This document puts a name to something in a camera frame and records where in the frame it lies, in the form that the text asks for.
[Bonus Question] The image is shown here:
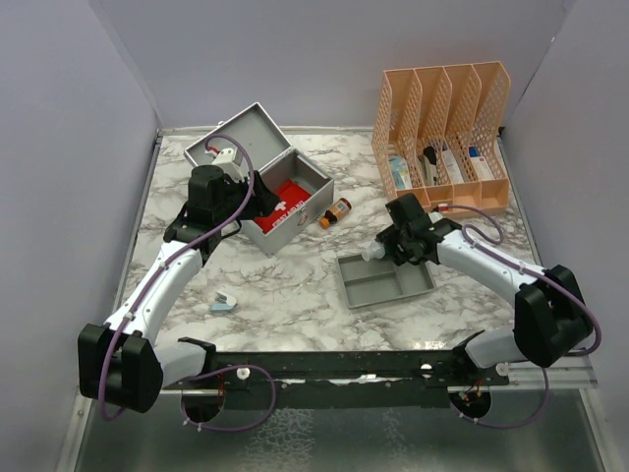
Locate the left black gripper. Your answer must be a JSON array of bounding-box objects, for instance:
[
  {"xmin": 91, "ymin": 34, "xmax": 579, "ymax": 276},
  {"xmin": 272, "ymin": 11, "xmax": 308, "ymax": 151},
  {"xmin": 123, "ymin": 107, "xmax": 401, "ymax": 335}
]
[{"xmin": 214, "ymin": 170, "xmax": 280, "ymax": 226}]

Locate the red first aid pouch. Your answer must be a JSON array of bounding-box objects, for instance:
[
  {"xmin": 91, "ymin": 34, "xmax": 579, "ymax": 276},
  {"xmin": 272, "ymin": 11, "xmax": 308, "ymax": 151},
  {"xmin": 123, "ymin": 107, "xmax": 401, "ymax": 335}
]
[{"xmin": 255, "ymin": 180, "xmax": 311, "ymax": 234}]

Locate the white green bottle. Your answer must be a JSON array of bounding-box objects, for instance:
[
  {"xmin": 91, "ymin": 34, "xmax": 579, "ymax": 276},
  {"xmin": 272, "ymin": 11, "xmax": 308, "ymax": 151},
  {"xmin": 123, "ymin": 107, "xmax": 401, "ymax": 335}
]
[{"xmin": 361, "ymin": 241, "xmax": 386, "ymax": 262}]

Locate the silver metal case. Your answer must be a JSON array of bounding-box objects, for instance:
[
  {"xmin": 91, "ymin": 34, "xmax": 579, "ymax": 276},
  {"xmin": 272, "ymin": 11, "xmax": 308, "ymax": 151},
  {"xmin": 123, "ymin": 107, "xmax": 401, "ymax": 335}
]
[{"xmin": 183, "ymin": 101, "xmax": 335, "ymax": 256}]

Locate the grey plastic tray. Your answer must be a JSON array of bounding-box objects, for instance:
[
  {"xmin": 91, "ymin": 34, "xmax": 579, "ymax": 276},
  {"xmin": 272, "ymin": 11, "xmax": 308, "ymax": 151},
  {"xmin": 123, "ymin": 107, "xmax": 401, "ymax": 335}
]
[{"xmin": 336, "ymin": 254, "xmax": 436, "ymax": 309}]

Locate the brown medicine bottle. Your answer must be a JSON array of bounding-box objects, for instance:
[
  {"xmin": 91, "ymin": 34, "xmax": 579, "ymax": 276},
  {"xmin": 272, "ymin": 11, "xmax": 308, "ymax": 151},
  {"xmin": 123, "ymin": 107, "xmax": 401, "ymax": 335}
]
[{"xmin": 319, "ymin": 198, "xmax": 352, "ymax": 229}]

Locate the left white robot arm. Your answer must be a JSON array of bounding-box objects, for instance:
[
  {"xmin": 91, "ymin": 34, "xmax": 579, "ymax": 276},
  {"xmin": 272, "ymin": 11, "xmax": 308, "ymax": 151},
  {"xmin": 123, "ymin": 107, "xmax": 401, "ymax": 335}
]
[{"xmin": 78, "ymin": 165, "xmax": 279, "ymax": 413}]

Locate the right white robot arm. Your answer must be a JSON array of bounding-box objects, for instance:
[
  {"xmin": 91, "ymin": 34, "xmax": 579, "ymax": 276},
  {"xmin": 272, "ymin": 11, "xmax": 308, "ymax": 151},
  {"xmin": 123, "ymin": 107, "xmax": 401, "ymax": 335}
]
[{"xmin": 370, "ymin": 194, "xmax": 601, "ymax": 384}]

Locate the teal medicine box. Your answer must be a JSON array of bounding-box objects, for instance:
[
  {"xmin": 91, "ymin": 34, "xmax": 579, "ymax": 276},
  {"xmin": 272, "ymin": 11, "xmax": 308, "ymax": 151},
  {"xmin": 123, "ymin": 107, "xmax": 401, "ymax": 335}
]
[{"xmin": 388, "ymin": 155, "xmax": 413, "ymax": 190}]

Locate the white medicine box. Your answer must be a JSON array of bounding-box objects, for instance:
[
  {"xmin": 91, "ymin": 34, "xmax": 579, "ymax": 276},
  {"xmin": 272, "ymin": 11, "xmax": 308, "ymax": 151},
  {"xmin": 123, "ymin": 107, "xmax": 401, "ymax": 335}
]
[{"xmin": 442, "ymin": 148, "xmax": 466, "ymax": 184}]

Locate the red blue medicine box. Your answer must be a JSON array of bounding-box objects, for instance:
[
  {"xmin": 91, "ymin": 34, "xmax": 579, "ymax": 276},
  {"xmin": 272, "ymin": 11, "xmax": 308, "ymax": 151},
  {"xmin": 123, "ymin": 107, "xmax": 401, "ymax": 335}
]
[{"xmin": 469, "ymin": 147, "xmax": 493, "ymax": 180}]

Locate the black white thermometer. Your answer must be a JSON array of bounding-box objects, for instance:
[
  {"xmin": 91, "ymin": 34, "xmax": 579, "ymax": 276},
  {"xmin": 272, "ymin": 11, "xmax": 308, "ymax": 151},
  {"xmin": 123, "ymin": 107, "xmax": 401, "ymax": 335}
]
[{"xmin": 420, "ymin": 146, "xmax": 438, "ymax": 186}]

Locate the peach file organizer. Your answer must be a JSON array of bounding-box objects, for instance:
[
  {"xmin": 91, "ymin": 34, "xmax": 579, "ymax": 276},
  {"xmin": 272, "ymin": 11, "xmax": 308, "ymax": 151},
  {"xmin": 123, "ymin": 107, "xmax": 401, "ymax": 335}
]
[{"xmin": 372, "ymin": 61, "xmax": 511, "ymax": 218}]

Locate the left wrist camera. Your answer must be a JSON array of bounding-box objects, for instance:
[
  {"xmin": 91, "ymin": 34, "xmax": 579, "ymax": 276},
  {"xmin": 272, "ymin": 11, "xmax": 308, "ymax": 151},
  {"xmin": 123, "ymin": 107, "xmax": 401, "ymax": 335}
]
[{"xmin": 212, "ymin": 147, "xmax": 244, "ymax": 182}]

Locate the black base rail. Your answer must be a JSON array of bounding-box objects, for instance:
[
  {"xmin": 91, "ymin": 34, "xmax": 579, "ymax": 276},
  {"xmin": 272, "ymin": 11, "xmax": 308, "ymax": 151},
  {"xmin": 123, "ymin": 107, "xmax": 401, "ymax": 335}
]
[{"xmin": 165, "ymin": 344, "xmax": 508, "ymax": 425}]

